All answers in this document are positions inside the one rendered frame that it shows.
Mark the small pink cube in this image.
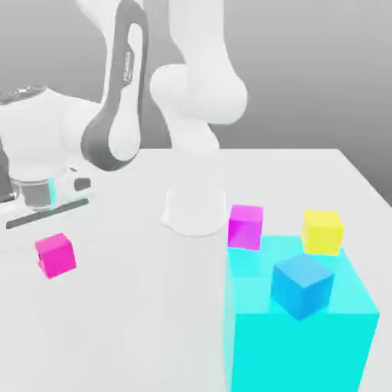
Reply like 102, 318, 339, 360
34, 232, 77, 280

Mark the large cyan box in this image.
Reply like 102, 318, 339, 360
224, 234, 381, 392

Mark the small magenta cube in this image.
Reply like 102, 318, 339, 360
227, 204, 265, 251

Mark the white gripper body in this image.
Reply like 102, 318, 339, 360
0, 195, 93, 243

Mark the small yellow cube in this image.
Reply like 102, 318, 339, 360
300, 209, 345, 256

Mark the small blue cube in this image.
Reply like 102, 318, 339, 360
269, 253, 335, 322

